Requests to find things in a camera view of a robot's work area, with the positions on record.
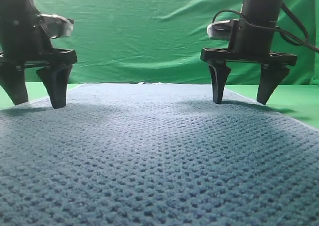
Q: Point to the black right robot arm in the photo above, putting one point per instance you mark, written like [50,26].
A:
[261,14]

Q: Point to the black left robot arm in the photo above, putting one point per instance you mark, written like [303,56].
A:
[18,7]

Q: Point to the blue waffle-weave towel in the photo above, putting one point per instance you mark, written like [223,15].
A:
[156,155]

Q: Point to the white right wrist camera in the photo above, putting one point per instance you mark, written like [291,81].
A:
[220,30]

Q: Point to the green backdrop cloth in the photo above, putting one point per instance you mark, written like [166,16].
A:
[120,41]

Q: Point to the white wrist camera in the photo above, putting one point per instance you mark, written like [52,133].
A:
[56,26]
[220,30]

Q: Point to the white towel label tag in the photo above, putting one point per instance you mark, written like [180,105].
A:
[148,83]

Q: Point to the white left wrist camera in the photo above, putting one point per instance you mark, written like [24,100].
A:
[56,26]

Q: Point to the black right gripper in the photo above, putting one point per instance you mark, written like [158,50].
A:
[250,45]

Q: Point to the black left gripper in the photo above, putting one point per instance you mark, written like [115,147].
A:
[23,41]

